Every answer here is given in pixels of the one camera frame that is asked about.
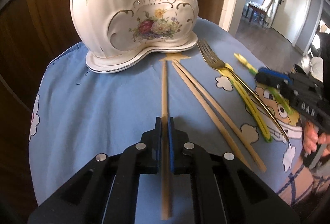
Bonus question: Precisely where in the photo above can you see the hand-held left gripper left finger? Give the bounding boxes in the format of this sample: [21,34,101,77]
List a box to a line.
[27,116,165,224]

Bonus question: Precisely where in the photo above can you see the white room door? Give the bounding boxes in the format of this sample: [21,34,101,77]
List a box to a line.
[273,0,314,45]

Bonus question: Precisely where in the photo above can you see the gold fork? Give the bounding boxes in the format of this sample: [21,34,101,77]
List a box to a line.
[196,39,289,141]

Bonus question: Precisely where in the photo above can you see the white ceramic saucer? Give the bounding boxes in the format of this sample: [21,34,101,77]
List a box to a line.
[86,38,198,74]

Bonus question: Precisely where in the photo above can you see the bamboo chopstick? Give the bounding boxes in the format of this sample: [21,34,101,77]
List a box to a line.
[171,60,252,170]
[160,60,172,220]
[174,59,267,173]

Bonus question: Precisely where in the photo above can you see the white floral ceramic utensil holder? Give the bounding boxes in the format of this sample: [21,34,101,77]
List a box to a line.
[66,0,199,58]

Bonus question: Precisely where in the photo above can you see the wooden chair with white cloth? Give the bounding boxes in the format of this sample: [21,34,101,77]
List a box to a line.
[245,0,276,26]

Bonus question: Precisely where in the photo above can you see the person's right hand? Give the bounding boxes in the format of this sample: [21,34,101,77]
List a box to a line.
[302,121,330,160]

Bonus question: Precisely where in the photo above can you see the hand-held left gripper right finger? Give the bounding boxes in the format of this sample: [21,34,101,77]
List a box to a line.
[167,116,301,224]

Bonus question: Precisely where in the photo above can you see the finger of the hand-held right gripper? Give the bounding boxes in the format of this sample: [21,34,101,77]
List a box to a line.
[278,85,301,111]
[255,67,293,86]

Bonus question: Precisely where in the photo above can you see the blue cartoon printed cloth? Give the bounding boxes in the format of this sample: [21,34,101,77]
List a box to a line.
[28,16,325,224]

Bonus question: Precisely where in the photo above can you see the wide wooden base cabinet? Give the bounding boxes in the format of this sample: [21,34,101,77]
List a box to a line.
[0,0,89,142]

